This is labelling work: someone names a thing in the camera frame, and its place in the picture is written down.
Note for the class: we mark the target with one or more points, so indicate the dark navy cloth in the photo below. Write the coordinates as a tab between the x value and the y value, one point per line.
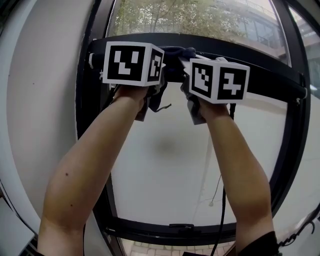
185	52

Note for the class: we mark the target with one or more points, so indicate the green tree outside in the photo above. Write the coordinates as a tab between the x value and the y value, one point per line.
180	15

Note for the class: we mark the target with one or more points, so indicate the person's right forearm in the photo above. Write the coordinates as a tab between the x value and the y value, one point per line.
240	170

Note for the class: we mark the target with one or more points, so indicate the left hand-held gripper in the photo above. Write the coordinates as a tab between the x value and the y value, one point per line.
125	63

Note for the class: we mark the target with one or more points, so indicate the black window frame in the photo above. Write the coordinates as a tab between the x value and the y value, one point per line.
270	75

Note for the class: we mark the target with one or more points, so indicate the person's black sleeve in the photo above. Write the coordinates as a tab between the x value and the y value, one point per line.
260	246

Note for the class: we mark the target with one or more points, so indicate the grey building outside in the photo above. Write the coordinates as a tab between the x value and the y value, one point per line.
262	27

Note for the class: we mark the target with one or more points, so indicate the person's left forearm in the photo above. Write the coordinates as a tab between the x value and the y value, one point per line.
82	170

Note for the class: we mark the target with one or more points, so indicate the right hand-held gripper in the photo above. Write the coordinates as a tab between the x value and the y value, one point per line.
220	82

